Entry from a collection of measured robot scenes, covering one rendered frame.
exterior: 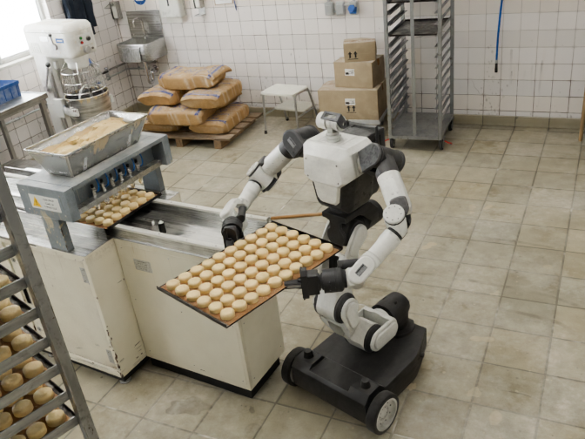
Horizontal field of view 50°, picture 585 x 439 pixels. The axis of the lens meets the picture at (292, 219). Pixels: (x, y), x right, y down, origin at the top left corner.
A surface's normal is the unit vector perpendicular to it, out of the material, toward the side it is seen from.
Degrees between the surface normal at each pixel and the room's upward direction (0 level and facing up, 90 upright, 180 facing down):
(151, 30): 90
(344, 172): 86
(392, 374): 0
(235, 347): 90
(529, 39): 90
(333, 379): 0
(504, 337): 0
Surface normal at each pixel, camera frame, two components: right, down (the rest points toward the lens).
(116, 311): 0.86, 0.14
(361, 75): -0.46, 0.45
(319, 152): -0.57, -0.31
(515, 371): -0.11, -0.88
